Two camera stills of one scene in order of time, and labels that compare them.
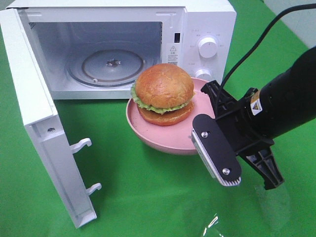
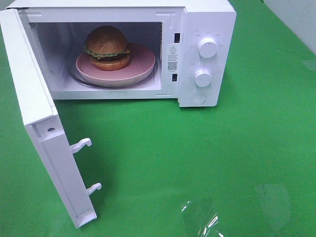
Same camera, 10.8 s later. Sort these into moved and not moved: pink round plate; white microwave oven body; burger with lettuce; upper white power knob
Moved: pink round plate; burger with lettuce
Not moved: upper white power knob; white microwave oven body
